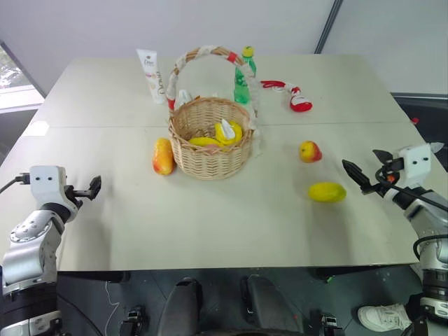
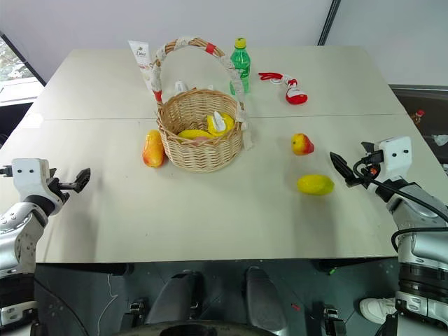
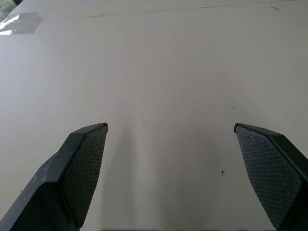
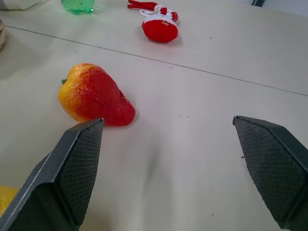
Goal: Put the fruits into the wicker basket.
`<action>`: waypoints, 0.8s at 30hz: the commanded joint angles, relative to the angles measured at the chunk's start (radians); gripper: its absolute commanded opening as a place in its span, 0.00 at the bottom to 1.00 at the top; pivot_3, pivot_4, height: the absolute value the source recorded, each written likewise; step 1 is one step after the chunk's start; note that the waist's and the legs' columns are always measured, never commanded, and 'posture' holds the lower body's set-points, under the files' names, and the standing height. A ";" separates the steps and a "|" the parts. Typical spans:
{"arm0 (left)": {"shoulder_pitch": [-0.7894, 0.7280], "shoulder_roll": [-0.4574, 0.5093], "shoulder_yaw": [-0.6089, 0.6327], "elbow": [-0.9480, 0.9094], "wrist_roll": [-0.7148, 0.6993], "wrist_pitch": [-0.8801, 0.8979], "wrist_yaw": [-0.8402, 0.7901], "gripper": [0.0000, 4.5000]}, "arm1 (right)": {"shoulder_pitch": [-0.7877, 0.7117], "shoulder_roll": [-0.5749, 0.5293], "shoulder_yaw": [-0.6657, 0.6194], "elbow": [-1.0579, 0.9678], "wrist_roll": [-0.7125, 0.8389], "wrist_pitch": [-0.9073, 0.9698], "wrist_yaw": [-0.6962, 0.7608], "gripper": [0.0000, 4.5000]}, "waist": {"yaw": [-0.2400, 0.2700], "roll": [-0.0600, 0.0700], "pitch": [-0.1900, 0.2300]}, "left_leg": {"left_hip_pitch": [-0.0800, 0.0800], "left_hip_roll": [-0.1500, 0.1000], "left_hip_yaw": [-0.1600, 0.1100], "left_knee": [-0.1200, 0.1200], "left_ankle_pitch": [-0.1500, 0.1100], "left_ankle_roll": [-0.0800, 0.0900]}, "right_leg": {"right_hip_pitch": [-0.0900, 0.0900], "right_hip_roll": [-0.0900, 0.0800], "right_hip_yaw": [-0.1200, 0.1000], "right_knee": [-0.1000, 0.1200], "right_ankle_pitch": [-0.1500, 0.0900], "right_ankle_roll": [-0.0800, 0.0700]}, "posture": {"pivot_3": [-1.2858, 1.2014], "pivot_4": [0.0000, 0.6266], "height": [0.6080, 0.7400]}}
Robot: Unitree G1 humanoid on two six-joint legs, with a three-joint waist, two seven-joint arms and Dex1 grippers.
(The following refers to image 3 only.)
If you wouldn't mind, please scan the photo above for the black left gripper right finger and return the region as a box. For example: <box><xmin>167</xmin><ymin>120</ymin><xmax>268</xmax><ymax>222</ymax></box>
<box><xmin>233</xmin><ymin>123</ymin><xmax>308</xmax><ymax>231</ymax></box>

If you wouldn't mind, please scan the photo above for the clear tape patch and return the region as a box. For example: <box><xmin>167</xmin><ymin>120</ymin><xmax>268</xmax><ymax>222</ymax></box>
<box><xmin>0</xmin><ymin>12</ymin><xmax>44</xmax><ymax>36</ymax></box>

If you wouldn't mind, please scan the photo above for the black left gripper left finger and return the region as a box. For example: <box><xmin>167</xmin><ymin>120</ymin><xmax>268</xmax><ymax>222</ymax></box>
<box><xmin>0</xmin><ymin>122</ymin><xmax>109</xmax><ymax>231</ymax></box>

